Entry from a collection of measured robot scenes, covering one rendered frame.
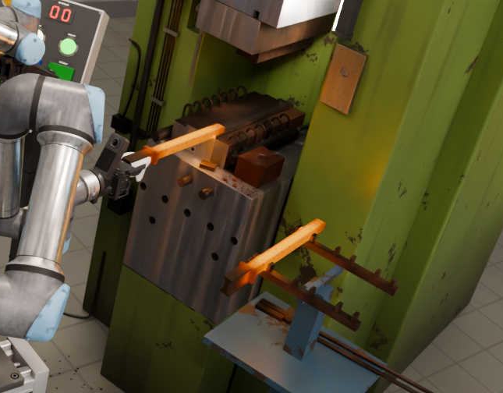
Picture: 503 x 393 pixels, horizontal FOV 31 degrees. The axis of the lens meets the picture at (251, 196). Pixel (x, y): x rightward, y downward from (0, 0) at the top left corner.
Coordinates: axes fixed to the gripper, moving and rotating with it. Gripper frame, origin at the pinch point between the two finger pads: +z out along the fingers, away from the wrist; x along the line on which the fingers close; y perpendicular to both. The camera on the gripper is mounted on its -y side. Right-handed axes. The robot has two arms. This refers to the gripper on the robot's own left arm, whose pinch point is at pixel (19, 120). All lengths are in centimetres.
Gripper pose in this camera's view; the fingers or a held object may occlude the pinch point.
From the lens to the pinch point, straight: 256.0
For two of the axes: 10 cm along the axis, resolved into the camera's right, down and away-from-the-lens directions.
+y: -7.5, 1.6, -6.4
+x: 6.2, 5.2, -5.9
